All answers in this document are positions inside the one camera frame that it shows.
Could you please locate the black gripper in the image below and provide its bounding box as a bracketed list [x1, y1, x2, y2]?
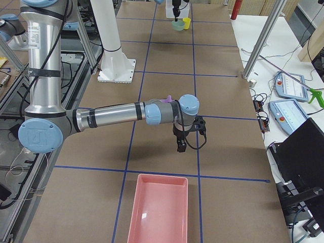
[172, 0, 189, 22]
[173, 125, 193, 152]

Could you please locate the green plastic bowl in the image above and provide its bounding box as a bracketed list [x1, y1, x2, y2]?
[171, 19, 185, 31]

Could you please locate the purple microfiber cloth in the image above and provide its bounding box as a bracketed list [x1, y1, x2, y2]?
[160, 95, 173, 103]

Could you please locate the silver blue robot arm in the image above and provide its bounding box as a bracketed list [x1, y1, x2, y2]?
[155, 0, 190, 21]
[18, 1, 206, 153]

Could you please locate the yellow plastic cup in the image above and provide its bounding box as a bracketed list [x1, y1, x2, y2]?
[182, 17, 191, 30]

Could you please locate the red fire extinguisher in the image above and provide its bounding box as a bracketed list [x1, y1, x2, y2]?
[230, 0, 242, 20]

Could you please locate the pink plastic tray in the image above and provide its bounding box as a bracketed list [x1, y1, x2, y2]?
[127, 174, 188, 242]

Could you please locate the small electronics board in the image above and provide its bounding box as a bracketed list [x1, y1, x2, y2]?
[258, 117, 270, 133]

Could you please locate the lower teach pendant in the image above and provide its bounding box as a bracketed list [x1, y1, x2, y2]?
[269, 98, 309, 135]

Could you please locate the black laptop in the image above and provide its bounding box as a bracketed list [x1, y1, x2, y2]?
[270, 118, 323, 188]

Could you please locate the black monitor stand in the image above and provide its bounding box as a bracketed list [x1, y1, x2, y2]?
[276, 181, 323, 226]

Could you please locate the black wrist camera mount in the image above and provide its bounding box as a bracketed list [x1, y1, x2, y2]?
[193, 115, 207, 136]

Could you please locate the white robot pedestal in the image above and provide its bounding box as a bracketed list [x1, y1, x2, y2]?
[91, 0, 136, 84]

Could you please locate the aluminium frame post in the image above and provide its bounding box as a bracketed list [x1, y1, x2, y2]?
[242, 0, 287, 79]

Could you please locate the green handled grabber tool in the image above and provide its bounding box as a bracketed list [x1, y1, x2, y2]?
[259, 55, 324, 108]

